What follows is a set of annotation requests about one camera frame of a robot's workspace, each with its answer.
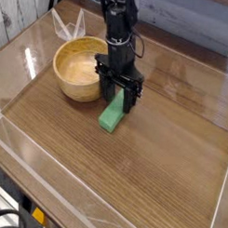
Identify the clear acrylic corner bracket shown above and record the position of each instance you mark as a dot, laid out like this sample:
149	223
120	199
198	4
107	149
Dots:
69	31

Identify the black device with yellow label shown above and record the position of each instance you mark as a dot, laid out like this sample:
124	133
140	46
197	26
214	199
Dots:
35	218

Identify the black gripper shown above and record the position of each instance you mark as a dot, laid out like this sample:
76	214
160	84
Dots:
129	78

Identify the brown wooden bowl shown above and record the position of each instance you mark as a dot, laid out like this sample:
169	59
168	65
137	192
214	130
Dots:
75	68

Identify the green rectangular block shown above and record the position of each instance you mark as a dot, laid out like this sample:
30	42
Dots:
113	113

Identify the clear acrylic tray wall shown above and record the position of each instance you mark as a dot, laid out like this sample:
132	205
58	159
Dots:
66	199

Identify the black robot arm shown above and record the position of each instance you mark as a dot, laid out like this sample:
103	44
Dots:
118	67

